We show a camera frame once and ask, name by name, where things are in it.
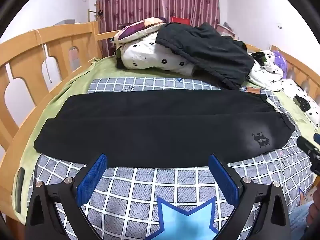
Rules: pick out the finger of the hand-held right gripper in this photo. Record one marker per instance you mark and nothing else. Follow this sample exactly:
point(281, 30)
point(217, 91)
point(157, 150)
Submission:
point(317, 138)
point(306, 145)

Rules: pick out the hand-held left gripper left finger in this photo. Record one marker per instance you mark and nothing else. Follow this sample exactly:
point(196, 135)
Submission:
point(92, 177)

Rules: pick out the purple patterned pillow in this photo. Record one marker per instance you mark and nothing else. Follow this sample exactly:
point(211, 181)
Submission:
point(135, 30)

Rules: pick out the grey checked blanket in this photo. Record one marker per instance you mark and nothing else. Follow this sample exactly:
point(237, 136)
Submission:
point(140, 195)

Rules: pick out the person's leg in jeans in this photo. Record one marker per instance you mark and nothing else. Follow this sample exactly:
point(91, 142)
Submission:
point(300, 215)

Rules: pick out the white floral quilt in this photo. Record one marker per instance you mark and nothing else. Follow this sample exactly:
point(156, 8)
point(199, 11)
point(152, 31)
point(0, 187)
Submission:
point(150, 55)

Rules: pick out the wooden wall rack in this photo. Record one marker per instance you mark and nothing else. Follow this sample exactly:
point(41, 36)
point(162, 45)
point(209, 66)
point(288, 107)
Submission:
point(100, 12)

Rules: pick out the black clothes pile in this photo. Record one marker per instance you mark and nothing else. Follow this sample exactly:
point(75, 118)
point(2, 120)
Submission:
point(207, 50)

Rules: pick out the maroon floral curtain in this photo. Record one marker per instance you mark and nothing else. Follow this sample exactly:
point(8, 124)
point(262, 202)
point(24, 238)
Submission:
point(155, 0)

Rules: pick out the grey box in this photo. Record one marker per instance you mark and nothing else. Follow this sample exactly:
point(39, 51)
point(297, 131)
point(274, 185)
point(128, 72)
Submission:
point(65, 21)

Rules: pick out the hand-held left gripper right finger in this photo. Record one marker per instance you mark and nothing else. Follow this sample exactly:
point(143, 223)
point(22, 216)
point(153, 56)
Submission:
point(223, 180)

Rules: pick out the black pants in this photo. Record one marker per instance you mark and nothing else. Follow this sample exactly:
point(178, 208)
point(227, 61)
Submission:
point(150, 125)

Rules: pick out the dark flat object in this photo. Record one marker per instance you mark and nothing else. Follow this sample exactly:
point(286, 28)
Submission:
point(20, 190)

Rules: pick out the wooden bed frame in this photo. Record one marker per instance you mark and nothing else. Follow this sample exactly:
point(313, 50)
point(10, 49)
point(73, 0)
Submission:
point(25, 52)

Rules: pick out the purple plush toy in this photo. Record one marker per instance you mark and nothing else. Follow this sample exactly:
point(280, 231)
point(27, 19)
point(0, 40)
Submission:
point(280, 58)

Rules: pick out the red box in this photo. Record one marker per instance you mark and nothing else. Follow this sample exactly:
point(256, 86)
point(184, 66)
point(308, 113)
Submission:
point(180, 20)

